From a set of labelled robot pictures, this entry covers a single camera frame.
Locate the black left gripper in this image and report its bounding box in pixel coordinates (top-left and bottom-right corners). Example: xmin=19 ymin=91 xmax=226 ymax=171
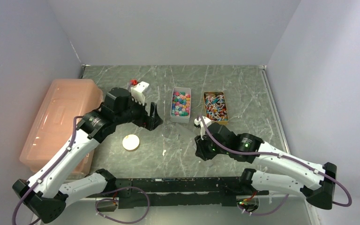
xmin=114 ymin=93 xmax=163 ymax=131

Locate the white tin of pastel candies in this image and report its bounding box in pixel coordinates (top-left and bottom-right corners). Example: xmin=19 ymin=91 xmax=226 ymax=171
xmin=170 ymin=87 xmax=191 ymax=123

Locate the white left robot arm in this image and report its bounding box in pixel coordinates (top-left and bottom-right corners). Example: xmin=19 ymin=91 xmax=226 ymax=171
xmin=12 ymin=82 xmax=163 ymax=224

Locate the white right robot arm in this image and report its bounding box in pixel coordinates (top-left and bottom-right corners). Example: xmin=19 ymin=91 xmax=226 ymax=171
xmin=195 ymin=123 xmax=337 ymax=210

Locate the clear plastic cup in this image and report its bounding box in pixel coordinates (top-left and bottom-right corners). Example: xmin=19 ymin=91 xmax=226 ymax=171
xmin=162 ymin=124 xmax=180 ymax=143

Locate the gold round lid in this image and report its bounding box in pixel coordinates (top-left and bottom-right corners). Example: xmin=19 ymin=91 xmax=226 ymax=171
xmin=122 ymin=134 xmax=140 ymax=152

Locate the gold tin of lollipops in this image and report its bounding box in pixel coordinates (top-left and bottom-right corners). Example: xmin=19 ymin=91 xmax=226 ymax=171
xmin=203 ymin=91 xmax=229 ymax=125

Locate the orange translucent storage box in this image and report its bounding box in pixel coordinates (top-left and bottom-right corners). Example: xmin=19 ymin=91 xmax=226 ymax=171
xmin=19 ymin=79 xmax=103 ymax=173

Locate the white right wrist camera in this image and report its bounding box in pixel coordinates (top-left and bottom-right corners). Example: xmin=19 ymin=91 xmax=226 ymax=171
xmin=194 ymin=116 xmax=212 ymax=140

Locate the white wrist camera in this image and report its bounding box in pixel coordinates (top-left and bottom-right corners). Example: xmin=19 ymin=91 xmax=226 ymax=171
xmin=194 ymin=116 xmax=212 ymax=140
xmin=129 ymin=80 xmax=150 ymax=105

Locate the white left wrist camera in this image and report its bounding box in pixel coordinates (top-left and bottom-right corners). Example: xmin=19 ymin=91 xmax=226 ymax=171
xmin=129 ymin=80 xmax=150 ymax=105

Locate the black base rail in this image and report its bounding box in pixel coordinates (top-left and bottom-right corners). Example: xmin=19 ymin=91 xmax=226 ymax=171
xmin=89 ymin=177 xmax=253 ymax=209

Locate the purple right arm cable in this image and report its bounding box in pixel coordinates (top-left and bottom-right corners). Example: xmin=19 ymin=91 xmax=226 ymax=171
xmin=198 ymin=115 xmax=353 ymax=217

